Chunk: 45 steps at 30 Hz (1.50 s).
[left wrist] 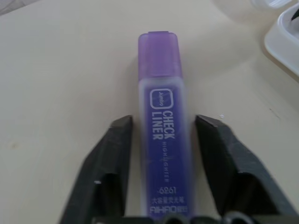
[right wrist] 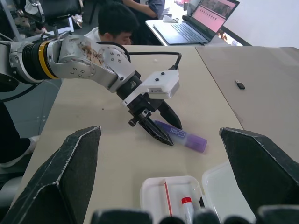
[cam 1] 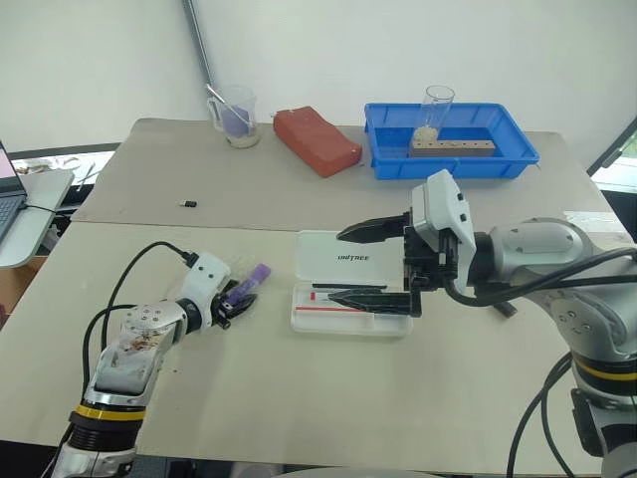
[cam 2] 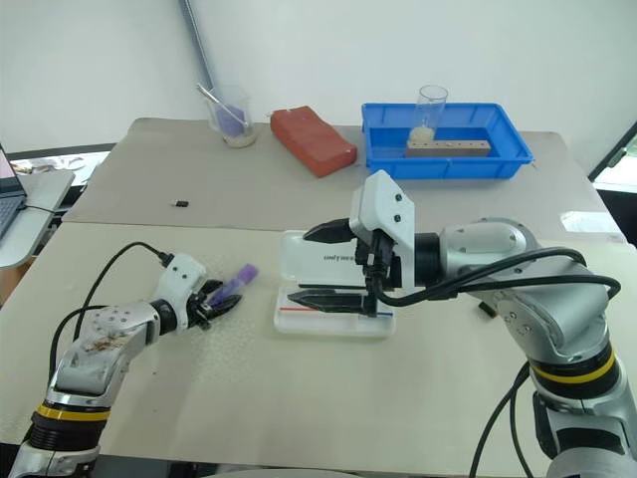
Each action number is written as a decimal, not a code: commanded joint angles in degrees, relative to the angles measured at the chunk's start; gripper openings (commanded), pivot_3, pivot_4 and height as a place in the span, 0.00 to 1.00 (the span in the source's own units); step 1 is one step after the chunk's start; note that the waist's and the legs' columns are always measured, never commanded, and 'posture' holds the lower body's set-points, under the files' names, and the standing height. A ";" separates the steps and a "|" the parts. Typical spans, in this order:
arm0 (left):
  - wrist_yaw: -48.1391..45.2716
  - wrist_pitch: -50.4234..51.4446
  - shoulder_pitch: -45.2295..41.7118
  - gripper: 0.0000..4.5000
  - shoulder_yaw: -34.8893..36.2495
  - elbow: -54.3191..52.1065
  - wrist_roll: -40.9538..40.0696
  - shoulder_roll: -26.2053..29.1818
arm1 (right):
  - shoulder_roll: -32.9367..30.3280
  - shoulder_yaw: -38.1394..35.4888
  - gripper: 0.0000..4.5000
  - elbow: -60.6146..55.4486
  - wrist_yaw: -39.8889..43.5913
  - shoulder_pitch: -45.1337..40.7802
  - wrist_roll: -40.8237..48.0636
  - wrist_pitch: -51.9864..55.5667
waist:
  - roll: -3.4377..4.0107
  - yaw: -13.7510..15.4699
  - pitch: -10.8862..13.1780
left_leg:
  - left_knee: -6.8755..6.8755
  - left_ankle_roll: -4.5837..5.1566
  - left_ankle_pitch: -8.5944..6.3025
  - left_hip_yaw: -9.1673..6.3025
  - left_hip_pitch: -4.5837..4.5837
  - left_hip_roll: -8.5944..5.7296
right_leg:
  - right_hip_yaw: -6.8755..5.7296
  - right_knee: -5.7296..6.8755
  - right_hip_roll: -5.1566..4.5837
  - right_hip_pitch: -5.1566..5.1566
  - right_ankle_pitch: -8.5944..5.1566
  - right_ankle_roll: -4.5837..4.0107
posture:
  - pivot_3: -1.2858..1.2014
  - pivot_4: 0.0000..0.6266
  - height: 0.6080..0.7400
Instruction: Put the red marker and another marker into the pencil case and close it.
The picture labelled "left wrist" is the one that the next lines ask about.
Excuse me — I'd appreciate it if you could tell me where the purple highlighter marker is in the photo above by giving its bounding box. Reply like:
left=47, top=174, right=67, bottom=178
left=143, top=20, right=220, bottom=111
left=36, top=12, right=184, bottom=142
left=137, top=30, right=192, bottom=217

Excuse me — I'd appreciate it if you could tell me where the white plastic tray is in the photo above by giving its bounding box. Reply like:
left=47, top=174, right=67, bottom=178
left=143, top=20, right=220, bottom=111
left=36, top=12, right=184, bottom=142
left=264, top=4, right=299, bottom=79

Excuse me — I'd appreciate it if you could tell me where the clear plastic container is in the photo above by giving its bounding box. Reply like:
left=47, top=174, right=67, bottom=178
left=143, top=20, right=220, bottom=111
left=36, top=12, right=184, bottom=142
left=250, top=0, right=299, bottom=10

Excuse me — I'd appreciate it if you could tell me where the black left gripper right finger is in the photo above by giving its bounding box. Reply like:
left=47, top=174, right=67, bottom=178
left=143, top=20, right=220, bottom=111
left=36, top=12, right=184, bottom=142
left=194, top=114, right=299, bottom=224

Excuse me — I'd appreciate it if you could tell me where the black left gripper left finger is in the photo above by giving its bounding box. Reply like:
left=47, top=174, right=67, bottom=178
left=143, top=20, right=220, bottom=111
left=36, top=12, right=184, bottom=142
left=73, top=114, right=134, bottom=224

